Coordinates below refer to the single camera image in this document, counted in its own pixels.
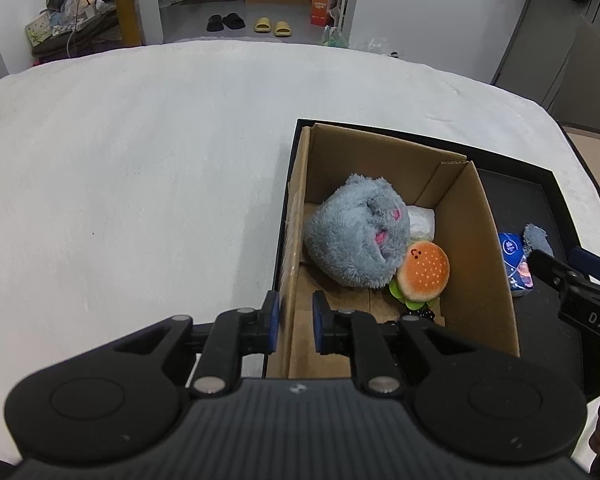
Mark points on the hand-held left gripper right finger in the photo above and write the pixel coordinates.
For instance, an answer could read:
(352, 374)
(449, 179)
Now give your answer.
(319, 322)

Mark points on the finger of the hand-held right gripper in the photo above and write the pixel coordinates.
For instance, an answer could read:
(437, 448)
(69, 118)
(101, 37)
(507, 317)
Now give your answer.
(597, 266)
(555, 270)

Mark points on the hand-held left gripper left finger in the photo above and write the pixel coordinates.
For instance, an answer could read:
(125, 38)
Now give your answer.
(275, 321)

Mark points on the small blue-grey plush toy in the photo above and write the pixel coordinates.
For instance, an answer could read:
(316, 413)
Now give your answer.
(537, 239)

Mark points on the blue tissue packet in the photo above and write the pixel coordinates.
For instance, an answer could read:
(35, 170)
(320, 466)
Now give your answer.
(516, 265)

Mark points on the black tray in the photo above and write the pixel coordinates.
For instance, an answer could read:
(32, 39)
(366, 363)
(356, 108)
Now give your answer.
(545, 210)

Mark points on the brown cardboard box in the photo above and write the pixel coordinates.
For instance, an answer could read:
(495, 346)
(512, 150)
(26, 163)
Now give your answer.
(485, 270)

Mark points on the grey fluffy plush toy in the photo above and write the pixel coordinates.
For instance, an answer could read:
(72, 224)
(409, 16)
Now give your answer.
(345, 232)

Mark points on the burger plush toy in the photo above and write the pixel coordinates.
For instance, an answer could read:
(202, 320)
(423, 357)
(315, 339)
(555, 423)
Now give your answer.
(425, 272)

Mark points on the white soft packet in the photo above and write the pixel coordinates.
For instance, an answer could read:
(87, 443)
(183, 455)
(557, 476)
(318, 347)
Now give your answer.
(422, 221)

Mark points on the clear plastic bag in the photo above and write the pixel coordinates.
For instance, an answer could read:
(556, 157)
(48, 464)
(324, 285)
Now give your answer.
(380, 47)

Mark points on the green plastic bag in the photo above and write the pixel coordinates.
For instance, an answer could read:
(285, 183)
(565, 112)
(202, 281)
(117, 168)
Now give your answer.
(336, 38)

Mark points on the yellow slipper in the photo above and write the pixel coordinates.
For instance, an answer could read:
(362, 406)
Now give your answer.
(283, 29)
(262, 25)

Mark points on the black slipper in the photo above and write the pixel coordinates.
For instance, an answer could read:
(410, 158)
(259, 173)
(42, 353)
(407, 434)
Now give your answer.
(233, 21)
(214, 23)

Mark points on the orange carton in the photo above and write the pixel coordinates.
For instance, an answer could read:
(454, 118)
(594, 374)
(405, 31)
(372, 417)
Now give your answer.
(322, 7)

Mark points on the cluttered wooden shelf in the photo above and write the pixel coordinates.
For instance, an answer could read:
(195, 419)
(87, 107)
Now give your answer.
(127, 5)

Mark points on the pile of clutter under table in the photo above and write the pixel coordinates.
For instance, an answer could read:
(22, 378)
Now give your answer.
(70, 20)

